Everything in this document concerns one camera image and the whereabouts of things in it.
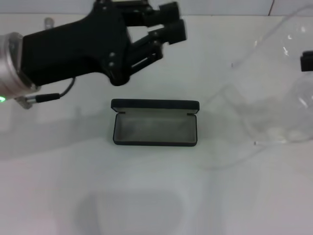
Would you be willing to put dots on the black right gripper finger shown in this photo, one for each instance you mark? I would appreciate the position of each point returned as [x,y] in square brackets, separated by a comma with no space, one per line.
[307,61]

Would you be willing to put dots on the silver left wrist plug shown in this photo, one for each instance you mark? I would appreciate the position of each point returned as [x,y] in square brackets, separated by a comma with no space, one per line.
[49,22]

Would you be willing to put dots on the clear plastic glasses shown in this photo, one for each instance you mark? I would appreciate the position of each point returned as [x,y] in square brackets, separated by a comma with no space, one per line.
[274,133]

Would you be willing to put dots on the black glasses case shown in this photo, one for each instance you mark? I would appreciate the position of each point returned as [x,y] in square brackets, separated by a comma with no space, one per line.
[156,104]

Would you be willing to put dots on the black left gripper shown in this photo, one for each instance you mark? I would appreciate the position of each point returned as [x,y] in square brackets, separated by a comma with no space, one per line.
[73,49]

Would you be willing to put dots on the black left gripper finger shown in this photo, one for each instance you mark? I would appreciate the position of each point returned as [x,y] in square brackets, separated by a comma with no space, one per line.
[168,12]
[176,31]

